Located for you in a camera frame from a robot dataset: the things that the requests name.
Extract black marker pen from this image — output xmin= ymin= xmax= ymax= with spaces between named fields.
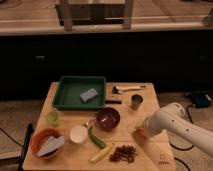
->
xmin=105 ymin=99 xmax=122 ymax=104

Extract black chair frame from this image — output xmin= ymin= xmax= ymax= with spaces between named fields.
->
xmin=0 ymin=124 xmax=34 ymax=171

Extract grey sponge block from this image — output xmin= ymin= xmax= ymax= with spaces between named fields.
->
xmin=80 ymin=88 xmax=98 ymax=103

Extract white paper cup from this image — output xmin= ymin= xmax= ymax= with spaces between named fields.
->
xmin=69 ymin=125 xmax=88 ymax=145

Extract orange bowl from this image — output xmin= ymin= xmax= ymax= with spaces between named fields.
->
xmin=30 ymin=128 xmax=61 ymax=160

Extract metal spoon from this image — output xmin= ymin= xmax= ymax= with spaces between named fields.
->
xmin=83 ymin=119 xmax=96 ymax=128

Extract green plastic tray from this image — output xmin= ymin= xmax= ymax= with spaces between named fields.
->
xmin=52 ymin=76 xmax=106 ymax=111

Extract wooden stool legs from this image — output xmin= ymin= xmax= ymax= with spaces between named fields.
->
xmin=55 ymin=0 xmax=134 ymax=31

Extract pile of brown raisins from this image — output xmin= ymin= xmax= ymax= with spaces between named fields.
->
xmin=109 ymin=145 xmax=137 ymax=163

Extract black round floor device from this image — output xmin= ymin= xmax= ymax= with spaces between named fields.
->
xmin=191 ymin=92 xmax=212 ymax=108

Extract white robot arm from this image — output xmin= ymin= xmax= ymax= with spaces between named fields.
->
xmin=143 ymin=103 xmax=213 ymax=157

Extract green cucumber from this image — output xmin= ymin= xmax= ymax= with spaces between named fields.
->
xmin=88 ymin=127 xmax=106 ymax=149

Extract grey cloth in bowl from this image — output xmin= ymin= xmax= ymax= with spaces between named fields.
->
xmin=36 ymin=136 xmax=65 ymax=157

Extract dark red bowl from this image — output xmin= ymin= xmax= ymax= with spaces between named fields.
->
xmin=96 ymin=107 xmax=120 ymax=131

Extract black floor cable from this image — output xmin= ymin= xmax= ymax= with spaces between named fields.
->
xmin=169 ymin=104 xmax=198 ymax=171

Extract red apple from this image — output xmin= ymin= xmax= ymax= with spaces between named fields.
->
xmin=136 ymin=128 xmax=147 ymax=139

